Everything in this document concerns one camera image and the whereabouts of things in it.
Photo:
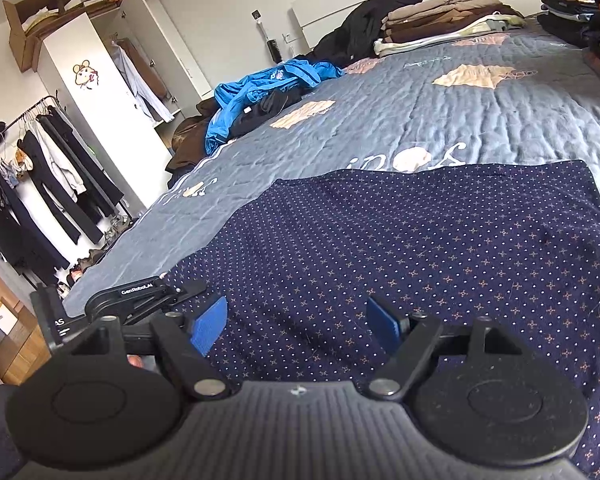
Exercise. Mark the black crumpled garment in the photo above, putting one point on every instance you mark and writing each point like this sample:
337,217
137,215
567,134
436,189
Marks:
265,110

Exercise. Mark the row of shoes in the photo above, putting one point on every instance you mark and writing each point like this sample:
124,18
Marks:
90,260

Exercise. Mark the brown hanging coat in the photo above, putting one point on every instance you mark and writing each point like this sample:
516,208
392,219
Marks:
147,70

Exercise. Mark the black coat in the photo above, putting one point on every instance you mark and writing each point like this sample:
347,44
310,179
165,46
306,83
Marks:
365,25

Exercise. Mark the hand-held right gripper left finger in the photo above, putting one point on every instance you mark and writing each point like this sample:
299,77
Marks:
210,327

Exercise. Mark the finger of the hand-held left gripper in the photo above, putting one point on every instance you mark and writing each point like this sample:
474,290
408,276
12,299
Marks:
187,290

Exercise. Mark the wall hook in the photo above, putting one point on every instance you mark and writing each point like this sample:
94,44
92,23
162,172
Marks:
257,16

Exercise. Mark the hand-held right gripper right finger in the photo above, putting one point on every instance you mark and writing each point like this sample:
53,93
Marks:
385,322

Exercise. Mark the brown jacket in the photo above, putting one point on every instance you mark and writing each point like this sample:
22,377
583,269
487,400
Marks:
190,145

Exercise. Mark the white headboard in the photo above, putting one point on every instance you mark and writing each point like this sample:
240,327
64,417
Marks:
330,5

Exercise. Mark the white wall socket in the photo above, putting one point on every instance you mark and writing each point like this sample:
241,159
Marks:
290,39

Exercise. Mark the navy dotted sweater orange lining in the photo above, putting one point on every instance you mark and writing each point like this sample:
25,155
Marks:
380,240

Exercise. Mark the white wardrobe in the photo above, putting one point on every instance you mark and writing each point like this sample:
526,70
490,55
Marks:
105,135

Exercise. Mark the low stack of folded clothes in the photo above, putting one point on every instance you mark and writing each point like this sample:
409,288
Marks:
565,10

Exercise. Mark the large open cardboard box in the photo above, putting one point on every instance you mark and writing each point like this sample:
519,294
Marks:
22,45

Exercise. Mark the stack of folded brown clothes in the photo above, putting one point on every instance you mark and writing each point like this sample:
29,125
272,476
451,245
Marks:
445,20

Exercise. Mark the mouse sticker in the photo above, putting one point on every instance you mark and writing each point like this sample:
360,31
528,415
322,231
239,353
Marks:
86,75

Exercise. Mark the black hairbrush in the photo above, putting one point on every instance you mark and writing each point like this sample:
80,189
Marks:
274,50

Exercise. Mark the black clothes rack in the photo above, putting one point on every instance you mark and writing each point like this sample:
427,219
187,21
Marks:
25,117

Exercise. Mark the light blue hanging shirt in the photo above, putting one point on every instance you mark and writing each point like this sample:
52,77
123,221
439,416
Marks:
140,87

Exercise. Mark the blue jacket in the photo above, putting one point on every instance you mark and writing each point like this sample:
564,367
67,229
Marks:
240,100

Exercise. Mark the low wooden cabinet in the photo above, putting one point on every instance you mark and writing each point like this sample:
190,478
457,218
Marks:
20,355

